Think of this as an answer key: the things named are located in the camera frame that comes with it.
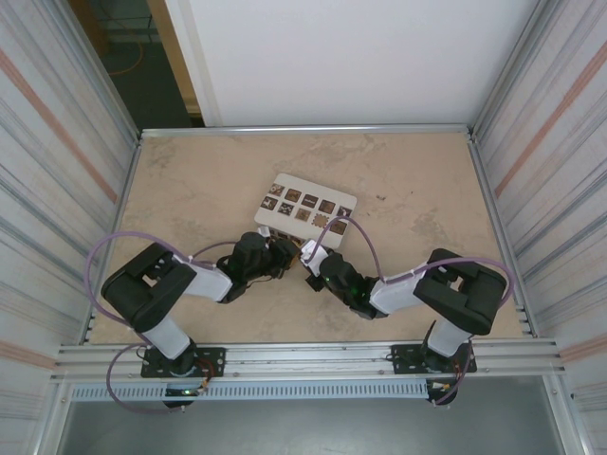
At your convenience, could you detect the white box with brown squares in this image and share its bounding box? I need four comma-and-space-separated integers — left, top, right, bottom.
253, 173, 359, 248

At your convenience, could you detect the long aluminium base rail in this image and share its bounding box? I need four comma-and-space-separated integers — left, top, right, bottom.
55, 338, 566, 384

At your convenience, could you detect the grey slotted cable duct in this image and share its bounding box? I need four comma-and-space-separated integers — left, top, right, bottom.
69, 380, 432, 403

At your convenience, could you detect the aluminium table edge rail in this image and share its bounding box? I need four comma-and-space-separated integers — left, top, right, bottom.
138, 123, 476, 140

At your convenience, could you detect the wooden door frame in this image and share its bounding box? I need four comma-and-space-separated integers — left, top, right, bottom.
145, 0, 203, 116

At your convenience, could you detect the yellow floor cable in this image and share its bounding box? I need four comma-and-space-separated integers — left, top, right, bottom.
109, 40, 149, 77

